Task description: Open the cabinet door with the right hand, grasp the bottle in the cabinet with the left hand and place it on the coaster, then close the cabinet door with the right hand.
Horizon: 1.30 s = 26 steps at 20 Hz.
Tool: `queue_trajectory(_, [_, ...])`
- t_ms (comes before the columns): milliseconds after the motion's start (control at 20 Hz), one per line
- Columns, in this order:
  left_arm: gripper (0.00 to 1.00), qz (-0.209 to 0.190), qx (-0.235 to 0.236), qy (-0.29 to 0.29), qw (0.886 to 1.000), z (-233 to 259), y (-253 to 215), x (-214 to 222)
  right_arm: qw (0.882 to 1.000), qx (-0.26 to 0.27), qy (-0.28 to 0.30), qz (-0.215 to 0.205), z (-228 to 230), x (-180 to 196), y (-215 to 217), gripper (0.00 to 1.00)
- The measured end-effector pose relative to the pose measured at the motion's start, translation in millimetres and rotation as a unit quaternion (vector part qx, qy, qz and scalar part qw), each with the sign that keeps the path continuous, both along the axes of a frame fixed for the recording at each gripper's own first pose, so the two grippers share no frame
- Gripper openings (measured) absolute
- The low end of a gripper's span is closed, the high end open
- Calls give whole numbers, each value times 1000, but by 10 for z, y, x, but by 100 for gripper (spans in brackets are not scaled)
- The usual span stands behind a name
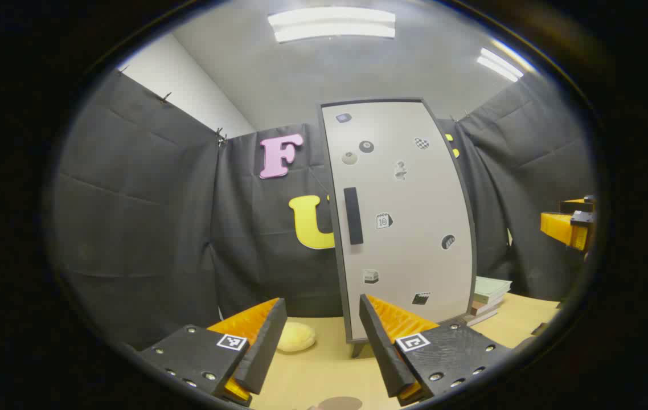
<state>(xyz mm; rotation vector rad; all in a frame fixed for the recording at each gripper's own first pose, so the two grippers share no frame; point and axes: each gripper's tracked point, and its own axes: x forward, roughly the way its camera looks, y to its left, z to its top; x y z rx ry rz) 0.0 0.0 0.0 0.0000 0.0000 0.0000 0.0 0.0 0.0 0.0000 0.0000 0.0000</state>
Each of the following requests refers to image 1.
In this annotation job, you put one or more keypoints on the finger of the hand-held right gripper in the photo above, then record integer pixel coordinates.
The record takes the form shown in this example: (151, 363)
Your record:
(577, 204)
(560, 229)

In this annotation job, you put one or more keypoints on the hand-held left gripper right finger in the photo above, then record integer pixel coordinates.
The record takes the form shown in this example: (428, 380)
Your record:
(384, 353)

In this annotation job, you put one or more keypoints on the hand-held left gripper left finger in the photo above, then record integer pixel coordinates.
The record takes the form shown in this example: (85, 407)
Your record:
(264, 353)

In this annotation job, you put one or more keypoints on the white cabinet door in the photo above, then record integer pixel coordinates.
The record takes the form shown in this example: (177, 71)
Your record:
(415, 262)

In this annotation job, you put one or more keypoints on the grey cabinet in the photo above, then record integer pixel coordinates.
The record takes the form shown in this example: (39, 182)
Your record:
(356, 348)

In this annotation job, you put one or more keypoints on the pale yellow round bun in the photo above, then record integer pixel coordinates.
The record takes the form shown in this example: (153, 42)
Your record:
(296, 337)

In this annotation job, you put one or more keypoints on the green book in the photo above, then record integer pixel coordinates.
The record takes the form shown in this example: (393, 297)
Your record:
(492, 287)

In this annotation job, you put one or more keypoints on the grey book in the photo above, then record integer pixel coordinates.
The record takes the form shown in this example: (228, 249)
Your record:
(480, 319)

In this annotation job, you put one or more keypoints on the brown book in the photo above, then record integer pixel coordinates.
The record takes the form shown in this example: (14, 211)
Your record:
(483, 308)

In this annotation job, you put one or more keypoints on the small ceiling light panel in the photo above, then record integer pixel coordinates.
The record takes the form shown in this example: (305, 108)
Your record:
(500, 64)

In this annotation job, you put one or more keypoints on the black backdrop cloth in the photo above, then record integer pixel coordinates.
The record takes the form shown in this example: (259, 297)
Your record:
(147, 216)

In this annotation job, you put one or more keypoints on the black binder clip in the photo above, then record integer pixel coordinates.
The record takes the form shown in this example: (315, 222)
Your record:
(164, 97)
(220, 136)
(122, 70)

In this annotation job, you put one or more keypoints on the large ceiling light panel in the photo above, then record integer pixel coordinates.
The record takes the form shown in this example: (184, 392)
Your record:
(332, 25)

